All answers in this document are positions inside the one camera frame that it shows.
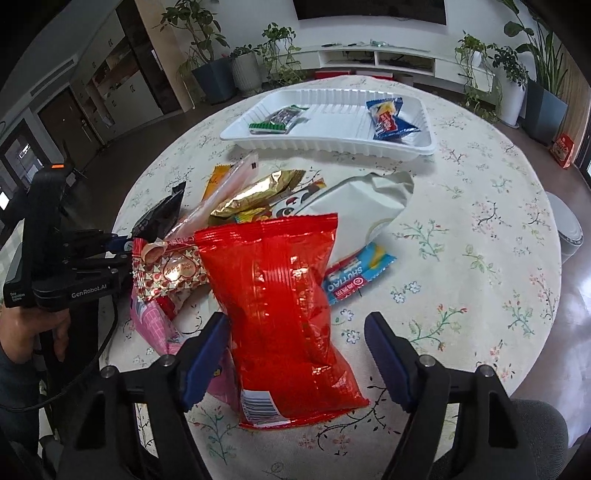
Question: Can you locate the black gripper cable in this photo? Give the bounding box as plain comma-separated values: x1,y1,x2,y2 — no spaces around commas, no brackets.
0,295,120,411

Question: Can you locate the black wall television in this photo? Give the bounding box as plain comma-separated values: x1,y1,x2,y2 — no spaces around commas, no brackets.
294,0,448,25

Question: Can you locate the green black snack packet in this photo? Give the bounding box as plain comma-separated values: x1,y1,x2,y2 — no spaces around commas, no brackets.
248,105,310,134

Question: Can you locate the round white floral table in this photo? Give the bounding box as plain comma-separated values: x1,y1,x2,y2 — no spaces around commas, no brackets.
111,76,561,480

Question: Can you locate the pink snack packet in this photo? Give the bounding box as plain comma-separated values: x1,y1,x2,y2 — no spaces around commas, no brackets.
129,286,241,411

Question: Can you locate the leafy tree in dark planter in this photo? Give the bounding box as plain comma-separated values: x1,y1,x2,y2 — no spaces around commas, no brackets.
161,0,236,104

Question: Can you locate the white television console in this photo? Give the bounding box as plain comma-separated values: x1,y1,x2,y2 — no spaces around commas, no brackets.
265,44,497,84

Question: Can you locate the plant in tall white planter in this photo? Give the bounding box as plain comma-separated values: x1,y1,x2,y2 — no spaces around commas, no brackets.
489,46,529,127

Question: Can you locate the orange snack packet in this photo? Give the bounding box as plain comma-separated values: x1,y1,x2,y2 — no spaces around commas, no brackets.
202,165,234,201

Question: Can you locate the gold snack packet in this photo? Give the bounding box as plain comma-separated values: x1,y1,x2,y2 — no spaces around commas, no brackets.
209,169,306,227

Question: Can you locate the hanging plant in small pot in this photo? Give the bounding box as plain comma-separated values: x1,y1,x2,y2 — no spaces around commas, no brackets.
455,32,504,118

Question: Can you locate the broad-leaf plant in dark planter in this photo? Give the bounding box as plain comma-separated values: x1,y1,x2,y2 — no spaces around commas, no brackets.
499,0,570,145

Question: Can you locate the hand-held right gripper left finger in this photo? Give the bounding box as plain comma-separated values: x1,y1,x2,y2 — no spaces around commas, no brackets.
58,312,230,480

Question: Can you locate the panda print snack bag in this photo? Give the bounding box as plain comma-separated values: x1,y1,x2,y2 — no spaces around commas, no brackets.
231,178,328,224

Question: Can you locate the red paper bag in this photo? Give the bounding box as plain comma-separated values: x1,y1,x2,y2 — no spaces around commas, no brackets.
549,134,575,168

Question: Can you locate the blue wafer packet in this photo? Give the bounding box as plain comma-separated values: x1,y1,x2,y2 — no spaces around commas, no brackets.
322,242,397,306

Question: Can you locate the person's left forearm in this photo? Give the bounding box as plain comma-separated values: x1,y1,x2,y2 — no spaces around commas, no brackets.
0,353,49,457

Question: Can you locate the blue yellow candy packet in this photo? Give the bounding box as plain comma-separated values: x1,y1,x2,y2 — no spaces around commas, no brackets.
366,98,404,121

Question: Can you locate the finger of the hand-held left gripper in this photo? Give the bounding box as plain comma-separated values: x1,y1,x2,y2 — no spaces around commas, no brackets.
68,255,134,280
73,231,136,254

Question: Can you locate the tall wall cabinet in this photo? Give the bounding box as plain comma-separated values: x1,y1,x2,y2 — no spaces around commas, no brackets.
69,0,182,144

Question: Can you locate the plant in white ribbed planter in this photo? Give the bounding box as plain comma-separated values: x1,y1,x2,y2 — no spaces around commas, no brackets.
228,44,262,95

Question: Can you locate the white plastic tray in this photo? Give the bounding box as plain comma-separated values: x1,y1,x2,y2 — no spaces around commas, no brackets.
220,89,438,161

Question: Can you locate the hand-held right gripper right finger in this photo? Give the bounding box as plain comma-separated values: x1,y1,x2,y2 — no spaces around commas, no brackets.
364,311,532,480

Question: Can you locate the dark entrance door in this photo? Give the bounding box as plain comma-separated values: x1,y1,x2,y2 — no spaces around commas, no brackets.
37,88,100,162

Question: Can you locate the person's left hand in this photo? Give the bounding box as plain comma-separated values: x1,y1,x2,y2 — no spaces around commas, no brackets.
0,305,71,364

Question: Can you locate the blue red candy packet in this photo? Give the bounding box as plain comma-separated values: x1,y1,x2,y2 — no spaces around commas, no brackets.
372,113,421,140

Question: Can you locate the white snack bag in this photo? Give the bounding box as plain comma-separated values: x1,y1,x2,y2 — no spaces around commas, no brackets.
272,172,415,273

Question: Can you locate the heart pattern snack packet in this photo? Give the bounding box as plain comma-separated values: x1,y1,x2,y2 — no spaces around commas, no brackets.
131,237,211,303

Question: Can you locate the red chip bag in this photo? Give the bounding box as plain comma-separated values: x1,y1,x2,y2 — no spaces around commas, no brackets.
194,213,371,430

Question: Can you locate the trailing vine plant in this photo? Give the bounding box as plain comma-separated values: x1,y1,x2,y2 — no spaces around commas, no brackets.
261,23,305,88

